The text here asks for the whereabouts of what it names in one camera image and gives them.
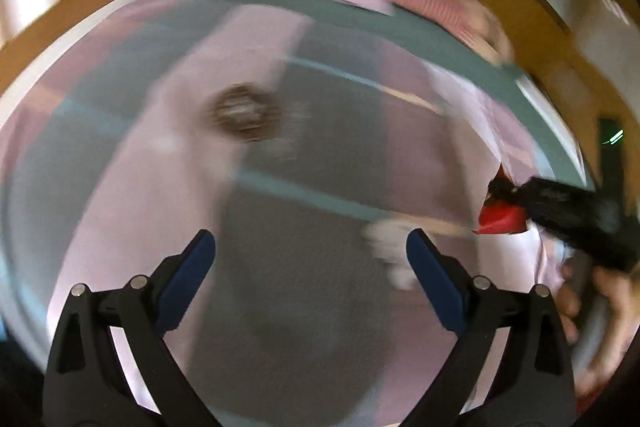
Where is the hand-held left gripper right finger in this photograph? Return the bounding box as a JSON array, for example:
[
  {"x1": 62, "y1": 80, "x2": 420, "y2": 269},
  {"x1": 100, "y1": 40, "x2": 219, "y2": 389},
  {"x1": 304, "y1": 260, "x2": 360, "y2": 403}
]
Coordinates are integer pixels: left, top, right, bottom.
[{"x1": 400, "y1": 228, "x2": 578, "y2": 427}]

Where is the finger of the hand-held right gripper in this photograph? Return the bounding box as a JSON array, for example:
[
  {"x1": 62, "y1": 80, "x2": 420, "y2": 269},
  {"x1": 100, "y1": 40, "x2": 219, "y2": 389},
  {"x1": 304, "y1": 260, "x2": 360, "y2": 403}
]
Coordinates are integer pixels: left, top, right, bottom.
[{"x1": 487, "y1": 177, "x2": 532, "y2": 220}]

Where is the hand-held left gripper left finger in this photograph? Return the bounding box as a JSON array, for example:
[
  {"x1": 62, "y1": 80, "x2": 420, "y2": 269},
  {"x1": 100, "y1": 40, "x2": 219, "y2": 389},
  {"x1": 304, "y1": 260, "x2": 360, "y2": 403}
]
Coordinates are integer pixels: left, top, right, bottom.
[{"x1": 42, "y1": 229, "x2": 221, "y2": 427}]

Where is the red wrapper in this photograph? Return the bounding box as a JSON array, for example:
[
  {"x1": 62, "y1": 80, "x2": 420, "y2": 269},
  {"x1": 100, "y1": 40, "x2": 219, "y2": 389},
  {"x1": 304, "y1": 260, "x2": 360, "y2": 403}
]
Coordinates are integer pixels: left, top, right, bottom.
[{"x1": 472, "y1": 174, "x2": 532, "y2": 236}]

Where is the white paper bucket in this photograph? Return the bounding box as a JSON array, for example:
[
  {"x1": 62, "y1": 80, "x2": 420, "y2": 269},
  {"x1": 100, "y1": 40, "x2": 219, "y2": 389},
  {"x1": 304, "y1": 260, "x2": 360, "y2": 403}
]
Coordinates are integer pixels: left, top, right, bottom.
[{"x1": 207, "y1": 83, "x2": 287, "y2": 142}]

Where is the person's right hand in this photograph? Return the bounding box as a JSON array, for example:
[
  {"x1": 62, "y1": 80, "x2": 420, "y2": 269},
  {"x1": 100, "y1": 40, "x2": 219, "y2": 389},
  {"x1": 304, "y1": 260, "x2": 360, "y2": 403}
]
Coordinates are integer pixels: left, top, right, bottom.
[{"x1": 554, "y1": 257, "x2": 640, "y2": 400}]

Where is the white crumpled tissue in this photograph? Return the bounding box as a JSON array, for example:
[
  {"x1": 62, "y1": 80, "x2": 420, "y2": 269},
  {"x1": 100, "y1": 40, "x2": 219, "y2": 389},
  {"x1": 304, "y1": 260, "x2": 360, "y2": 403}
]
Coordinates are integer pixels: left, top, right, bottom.
[{"x1": 362, "y1": 219, "x2": 427, "y2": 291}]

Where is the pink grey checked blanket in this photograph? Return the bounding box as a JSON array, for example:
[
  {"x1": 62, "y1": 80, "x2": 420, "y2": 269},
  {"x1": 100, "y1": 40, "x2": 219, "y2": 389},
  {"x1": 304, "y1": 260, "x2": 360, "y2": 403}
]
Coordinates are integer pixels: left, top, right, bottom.
[{"x1": 0, "y1": 0, "x2": 568, "y2": 427}]

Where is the green bed sheet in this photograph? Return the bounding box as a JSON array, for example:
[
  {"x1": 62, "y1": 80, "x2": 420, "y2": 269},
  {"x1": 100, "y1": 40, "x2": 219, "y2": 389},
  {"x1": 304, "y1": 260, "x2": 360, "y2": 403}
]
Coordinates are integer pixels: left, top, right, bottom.
[{"x1": 165, "y1": 0, "x2": 587, "y2": 188}]

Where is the red striped plush doll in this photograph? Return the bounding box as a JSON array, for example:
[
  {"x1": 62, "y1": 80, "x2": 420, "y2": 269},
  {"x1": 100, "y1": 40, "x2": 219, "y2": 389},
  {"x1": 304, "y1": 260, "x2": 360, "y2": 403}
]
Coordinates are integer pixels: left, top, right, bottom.
[{"x1": 387, "y1": 0, "x2": 516, "y2": 68}]

